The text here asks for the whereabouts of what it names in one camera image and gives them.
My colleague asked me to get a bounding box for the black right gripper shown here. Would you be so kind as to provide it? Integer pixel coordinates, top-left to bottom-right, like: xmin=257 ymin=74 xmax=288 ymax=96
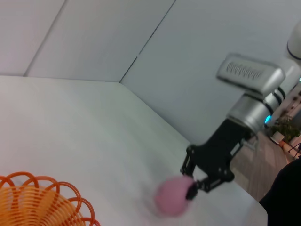
xmin=179 ymin=118 xmax=254 ymax=200

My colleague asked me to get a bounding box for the pink plush peach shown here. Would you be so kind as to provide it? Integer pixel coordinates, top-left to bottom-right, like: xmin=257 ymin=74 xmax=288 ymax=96
xmin=153 ymin=176 xmax=196 ymax=218

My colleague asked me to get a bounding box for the orange plastic wire basket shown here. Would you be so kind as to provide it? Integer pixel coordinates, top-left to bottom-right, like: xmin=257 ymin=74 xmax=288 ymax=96
xmin=0 ymin=171 xmax=101 ymax=226

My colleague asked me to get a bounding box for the white plant pot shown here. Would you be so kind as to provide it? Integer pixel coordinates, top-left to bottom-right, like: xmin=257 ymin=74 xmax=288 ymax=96
xmin=271 ymin=131 xmax=286 ymax=145

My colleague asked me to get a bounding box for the large dark object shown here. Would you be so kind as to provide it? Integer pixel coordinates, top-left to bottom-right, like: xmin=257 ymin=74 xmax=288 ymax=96
xmin=258 ymin=157 xmax=301 ymax=226

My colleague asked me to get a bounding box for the green potted plant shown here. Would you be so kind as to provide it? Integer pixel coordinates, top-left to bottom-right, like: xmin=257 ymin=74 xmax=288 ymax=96
xmin=269 ymin=114 xmax=301 ymax=142

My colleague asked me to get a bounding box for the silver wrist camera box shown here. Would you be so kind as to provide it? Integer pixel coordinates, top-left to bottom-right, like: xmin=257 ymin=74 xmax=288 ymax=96
xmin=216 ymin=52 xmax=286 ymax=96

